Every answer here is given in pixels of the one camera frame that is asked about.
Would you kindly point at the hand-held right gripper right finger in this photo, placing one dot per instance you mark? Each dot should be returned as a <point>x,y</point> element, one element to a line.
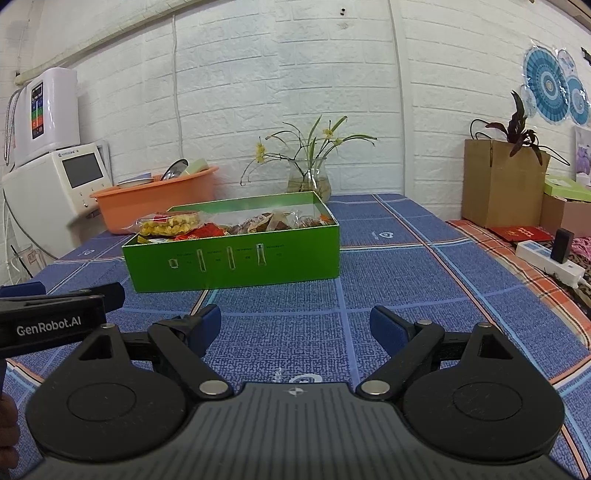
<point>385,330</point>

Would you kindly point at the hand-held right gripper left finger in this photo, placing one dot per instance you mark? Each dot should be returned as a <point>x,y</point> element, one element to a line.
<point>205,328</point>

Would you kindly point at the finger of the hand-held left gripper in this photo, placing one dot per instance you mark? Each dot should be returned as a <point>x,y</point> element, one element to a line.
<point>113,295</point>
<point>21,290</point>

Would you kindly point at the green cardboard box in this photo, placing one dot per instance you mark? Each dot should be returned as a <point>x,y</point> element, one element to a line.
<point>231,267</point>

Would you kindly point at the yellow snack packet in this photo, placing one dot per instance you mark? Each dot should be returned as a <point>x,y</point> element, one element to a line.
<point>171,225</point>

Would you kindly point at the person's left hand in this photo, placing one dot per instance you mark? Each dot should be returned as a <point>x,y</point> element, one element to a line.
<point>7,429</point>

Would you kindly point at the clear glass jar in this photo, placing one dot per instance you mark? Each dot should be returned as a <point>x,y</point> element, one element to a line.
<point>27,261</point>

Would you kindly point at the blue patterned tablecloth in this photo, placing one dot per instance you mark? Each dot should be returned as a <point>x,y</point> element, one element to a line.
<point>300,332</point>

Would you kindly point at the white machine with screen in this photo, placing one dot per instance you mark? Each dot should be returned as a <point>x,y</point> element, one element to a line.
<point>41,207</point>

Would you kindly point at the orange plastic basin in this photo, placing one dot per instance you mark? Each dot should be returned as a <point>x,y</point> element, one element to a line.
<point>152,205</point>

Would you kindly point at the brown snack packet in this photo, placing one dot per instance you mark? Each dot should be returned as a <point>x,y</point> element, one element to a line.
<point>251,225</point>

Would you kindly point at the flat colourful book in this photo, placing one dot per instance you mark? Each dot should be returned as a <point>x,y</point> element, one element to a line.
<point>136,181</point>

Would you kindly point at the dark red snack packet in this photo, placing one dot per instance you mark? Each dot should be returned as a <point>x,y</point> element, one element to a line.
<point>321,220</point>

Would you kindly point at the clear orange snack packet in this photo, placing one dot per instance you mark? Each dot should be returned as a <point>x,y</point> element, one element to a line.
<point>288,218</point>

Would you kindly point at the orange plaid cloth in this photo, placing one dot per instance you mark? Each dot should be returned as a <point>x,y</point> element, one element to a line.
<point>508,264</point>

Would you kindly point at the metal bowl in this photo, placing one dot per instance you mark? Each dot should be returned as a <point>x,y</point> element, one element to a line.
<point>174,170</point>

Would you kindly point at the pale green box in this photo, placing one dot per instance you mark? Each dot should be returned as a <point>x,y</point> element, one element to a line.
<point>198,166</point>

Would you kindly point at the red booklet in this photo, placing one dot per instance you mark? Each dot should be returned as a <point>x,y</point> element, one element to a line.
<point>519,233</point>

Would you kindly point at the white power strip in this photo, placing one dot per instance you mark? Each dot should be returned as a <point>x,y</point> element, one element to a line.
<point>535,254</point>

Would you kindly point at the white water purifier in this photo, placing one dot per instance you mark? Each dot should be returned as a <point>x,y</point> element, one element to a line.
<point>60,115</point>

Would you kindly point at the brown paper bag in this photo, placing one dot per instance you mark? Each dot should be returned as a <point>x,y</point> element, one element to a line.
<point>498,184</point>

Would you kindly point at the black power adapter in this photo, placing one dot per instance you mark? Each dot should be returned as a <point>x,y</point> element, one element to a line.
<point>562,247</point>

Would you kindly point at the glass vase with flowers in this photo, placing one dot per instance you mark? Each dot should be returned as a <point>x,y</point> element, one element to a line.
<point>310,147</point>

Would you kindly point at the small cardboard box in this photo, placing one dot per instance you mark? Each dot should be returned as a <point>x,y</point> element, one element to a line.
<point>563,216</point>

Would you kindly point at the dark floral cloth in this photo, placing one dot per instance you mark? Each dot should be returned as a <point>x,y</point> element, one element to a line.
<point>582,251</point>

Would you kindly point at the flat green box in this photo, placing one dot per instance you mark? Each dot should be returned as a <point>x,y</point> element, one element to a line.
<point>568,188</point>

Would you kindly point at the purple leaf plant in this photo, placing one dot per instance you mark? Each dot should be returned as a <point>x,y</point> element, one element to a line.
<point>517,124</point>

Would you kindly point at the purple wall picture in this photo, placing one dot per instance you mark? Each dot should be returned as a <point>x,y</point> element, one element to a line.
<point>582,157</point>

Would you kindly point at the blue round wall decoration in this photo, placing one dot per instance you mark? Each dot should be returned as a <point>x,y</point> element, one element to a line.
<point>547,85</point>

